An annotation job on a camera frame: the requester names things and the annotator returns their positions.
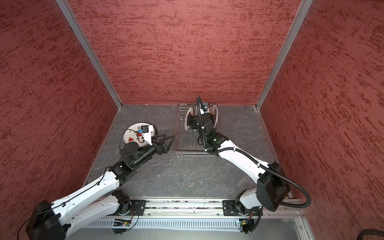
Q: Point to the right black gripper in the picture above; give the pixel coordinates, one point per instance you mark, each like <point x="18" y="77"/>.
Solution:
<point x="194" y="119"/>

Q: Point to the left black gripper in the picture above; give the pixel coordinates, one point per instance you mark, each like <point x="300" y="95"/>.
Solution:
<point x="164" y="148"/>

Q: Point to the white watermelon pattern plate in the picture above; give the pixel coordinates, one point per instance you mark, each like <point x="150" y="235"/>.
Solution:
<point x="131" y="134"/>

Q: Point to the brown patterned plate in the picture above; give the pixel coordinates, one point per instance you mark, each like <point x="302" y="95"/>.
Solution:
<point x="212" y="115"/>

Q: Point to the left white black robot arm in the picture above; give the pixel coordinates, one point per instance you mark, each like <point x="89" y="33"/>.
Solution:
<point x="102" y="197"/>

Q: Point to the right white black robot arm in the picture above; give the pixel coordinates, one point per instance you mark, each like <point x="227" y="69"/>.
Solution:
<point x="272" y="186"/>

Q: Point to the rightmost patterned plate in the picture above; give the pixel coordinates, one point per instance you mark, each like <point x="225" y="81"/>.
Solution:
<point x="216" y="114"/>

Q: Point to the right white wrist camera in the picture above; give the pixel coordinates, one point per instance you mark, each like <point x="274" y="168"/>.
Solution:
<point x="204" y="109"/>

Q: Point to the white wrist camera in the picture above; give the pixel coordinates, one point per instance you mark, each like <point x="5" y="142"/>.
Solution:
<point x="146" y="133"/>
<point x="204" y="109"/>

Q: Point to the wire dish rack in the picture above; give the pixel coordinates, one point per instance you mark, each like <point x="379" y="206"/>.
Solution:
<point x="193" y="143"/>

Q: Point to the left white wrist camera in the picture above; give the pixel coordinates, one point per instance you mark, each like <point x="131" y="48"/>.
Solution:
<point x="146" y="133"/>

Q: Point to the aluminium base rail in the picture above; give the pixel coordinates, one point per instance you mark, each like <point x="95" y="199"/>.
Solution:
<point x="189" y="208"/>

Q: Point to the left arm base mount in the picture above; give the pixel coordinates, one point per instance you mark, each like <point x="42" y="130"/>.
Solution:
<point x="138" y="207"/>

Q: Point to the white perforated cable duct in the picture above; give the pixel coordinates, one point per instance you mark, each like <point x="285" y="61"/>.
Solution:
<point x="169" y="224"/>

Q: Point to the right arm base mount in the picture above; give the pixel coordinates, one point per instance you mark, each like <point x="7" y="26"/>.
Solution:
<point x="236" y="208"/>

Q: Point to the right aluminium corner post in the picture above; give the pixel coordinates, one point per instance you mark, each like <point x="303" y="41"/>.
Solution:
<point x="290" y="37"/>

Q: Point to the aluminium corner post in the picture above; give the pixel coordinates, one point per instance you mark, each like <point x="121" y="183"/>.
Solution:
<point x="290" y="37"/>
<point x="79" y="33"/>

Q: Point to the left aluminium corner post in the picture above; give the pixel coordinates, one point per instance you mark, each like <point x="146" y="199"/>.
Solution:
<point x="79" y="33"/>

